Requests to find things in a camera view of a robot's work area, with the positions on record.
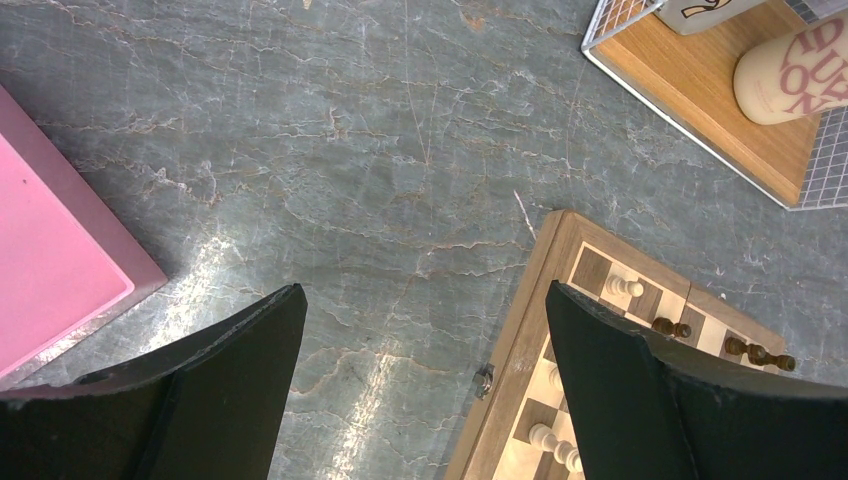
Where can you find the cream bottle pink lettering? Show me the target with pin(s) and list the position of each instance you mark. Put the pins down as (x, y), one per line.
(796, 75)

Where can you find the wooden chess board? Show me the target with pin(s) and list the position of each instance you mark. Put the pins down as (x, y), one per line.
(520, 426)

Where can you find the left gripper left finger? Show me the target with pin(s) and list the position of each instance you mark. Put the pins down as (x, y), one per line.
(207, 406)

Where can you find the white wire wooden shelf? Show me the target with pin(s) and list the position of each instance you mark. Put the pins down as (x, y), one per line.
(687, 80)

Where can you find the dark chess piece top row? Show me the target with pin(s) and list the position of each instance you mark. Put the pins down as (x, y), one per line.
(736, 346)

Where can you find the pink tray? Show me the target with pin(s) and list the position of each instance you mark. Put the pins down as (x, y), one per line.
(68, 265)

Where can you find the white pawn corner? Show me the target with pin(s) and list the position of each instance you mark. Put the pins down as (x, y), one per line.
(617, 285)

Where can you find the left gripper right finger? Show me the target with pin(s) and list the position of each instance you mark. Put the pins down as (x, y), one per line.
(645, 406)

